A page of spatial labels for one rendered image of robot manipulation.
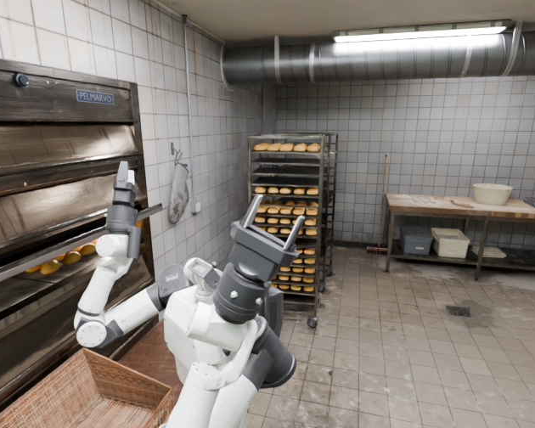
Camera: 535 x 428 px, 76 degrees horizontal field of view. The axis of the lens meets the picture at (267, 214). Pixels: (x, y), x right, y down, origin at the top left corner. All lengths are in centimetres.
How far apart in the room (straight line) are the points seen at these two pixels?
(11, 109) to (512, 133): 527
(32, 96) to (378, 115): 437
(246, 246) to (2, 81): 124
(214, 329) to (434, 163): 492
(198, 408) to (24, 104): 133
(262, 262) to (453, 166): 495
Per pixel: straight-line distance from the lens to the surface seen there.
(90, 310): 119
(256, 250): 58
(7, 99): 163
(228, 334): 65
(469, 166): 548
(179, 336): 102
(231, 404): 81
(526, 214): 489
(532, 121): 566
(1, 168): 152
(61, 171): 174
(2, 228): 158
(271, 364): 87
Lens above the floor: 188
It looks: 15 degrees down
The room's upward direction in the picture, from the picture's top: straight up
